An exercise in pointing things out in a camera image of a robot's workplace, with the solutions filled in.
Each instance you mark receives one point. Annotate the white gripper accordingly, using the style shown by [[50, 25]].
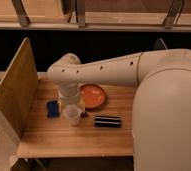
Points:
[[70, 94]]

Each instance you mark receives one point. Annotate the white ceramic cup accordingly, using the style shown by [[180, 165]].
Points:
[[72, 113]]

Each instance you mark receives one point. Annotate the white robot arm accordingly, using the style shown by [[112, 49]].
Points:
[[161, 114]]

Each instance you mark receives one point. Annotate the orange plate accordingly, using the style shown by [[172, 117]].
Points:
[[94, 95]]

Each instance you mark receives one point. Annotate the black striped rectangular block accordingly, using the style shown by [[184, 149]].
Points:
[[107, 121]]

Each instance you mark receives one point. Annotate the left wooden divider panel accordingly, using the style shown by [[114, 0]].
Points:
[[17, 89]]

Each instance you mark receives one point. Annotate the wooden shelf with metal brackets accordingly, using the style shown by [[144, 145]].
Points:
[[97, 15]]

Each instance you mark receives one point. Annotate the right dark divider panel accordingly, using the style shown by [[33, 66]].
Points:
[[160, 44]]

